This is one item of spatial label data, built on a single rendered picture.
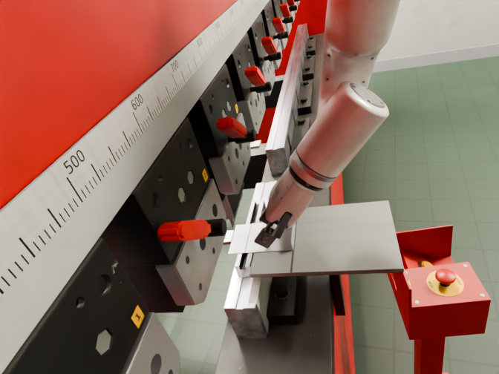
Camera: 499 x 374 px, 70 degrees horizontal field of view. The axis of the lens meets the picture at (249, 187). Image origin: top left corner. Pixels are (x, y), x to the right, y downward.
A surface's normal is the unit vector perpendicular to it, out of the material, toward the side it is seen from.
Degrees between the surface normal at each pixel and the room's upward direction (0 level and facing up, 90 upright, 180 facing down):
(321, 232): 0
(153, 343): 90
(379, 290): 0
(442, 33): 90
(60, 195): 90
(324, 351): 0
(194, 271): 90
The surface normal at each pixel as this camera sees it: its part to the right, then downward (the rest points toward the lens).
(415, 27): -0.30, 0.59
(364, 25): -0.07, 0.59
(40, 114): 0.95, -0.11
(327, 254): -0.25, -0.80
